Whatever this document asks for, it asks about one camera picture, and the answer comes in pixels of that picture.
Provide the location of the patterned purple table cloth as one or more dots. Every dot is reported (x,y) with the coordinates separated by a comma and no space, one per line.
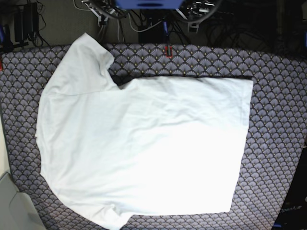
(277,128)

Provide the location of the white T-shirt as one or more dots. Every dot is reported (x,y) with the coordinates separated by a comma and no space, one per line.
(156,146)

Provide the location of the black power adapter box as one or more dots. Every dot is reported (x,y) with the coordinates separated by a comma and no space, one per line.
(154,35)

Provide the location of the black equipment box left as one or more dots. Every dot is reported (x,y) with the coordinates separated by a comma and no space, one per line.
(26,22)

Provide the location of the red table clamp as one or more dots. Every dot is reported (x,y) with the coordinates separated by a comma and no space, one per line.
(168,52)

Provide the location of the blue box overhead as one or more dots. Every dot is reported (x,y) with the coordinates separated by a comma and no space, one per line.
(149,4)

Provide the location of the black case with logo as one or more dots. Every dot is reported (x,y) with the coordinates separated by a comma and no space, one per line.
(293,214)

